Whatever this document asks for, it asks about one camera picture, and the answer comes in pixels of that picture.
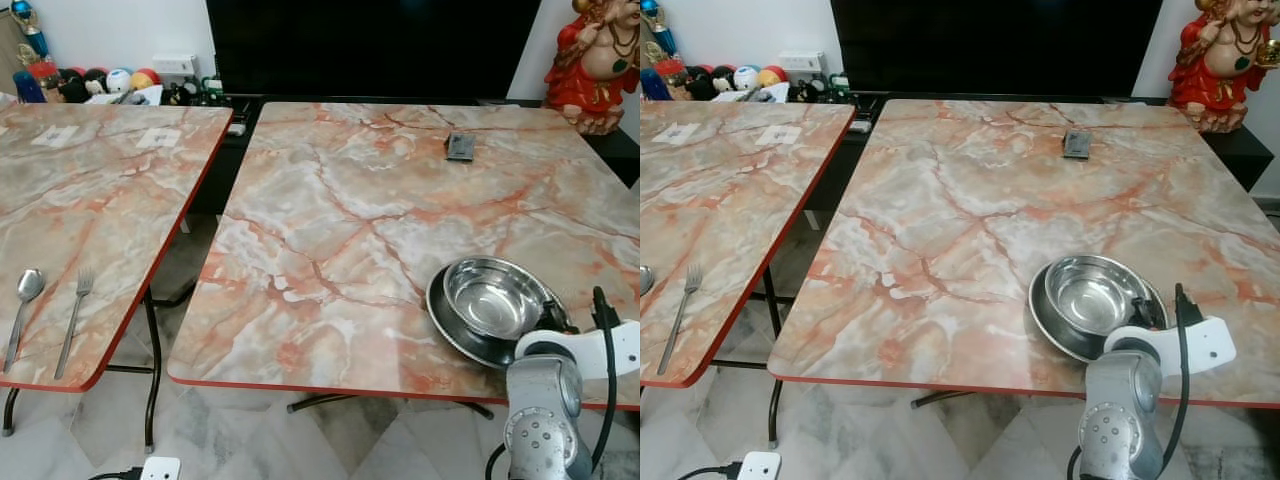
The stainless steel bowl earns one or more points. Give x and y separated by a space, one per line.
495 298
1098 293

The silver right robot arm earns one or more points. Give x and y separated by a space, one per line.
545 410
1118 415

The stainless steel plate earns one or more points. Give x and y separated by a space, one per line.
1070 348
470 352

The steel spoon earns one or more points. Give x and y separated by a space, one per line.
24 285
645 280

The steel fork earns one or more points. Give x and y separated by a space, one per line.
684 310
76 310

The small dark grey box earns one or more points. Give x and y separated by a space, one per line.
459 147
1076 144

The white paper sticker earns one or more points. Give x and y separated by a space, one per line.
778 135
676 134
158 138
55 136

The blue bottle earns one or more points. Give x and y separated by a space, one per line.
25 88
652 85

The red laughing Buddha statue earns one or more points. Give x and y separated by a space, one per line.
593 65
1225 60

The jar with red lid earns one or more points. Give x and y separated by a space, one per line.
667 68
42 72

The white ball toy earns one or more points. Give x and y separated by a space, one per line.
745 77
118 80

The gold and blue trophy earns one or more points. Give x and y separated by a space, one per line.
655 25
28 30

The black television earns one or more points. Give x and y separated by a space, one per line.
1000 45
375 45

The orange ball toy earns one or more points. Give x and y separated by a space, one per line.
771 75
146 78

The dark green mug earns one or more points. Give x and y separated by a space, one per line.
838 86
208 88

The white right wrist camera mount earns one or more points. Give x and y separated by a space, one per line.
590 350
1205 345

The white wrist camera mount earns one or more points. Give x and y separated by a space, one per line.
760 466
161 469
590 350
1205 345

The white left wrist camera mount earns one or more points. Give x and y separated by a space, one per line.
760 466
161 469

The white wall socket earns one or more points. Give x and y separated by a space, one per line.
800 62
175 65

